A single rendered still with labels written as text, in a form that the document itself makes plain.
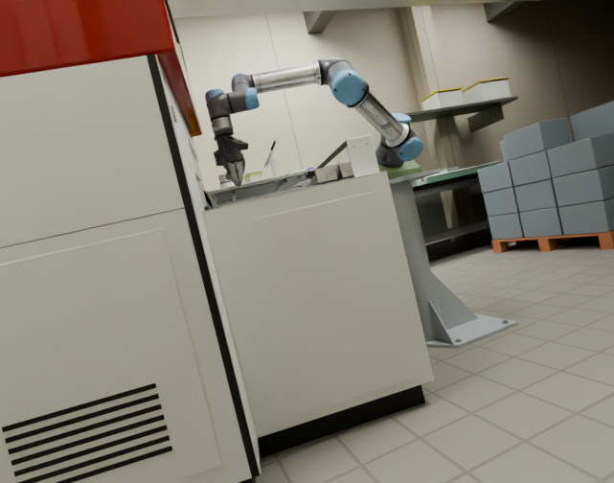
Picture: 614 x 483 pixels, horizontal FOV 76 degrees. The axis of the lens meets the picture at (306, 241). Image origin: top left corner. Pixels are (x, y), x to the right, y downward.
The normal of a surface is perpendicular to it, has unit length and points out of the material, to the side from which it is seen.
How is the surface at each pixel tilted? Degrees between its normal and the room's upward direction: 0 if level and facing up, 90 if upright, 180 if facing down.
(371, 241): 90
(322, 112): 90
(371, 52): 90
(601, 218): 90
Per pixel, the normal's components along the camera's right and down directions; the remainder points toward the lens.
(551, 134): 0.38, -0.06
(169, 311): 0.17, 0.00
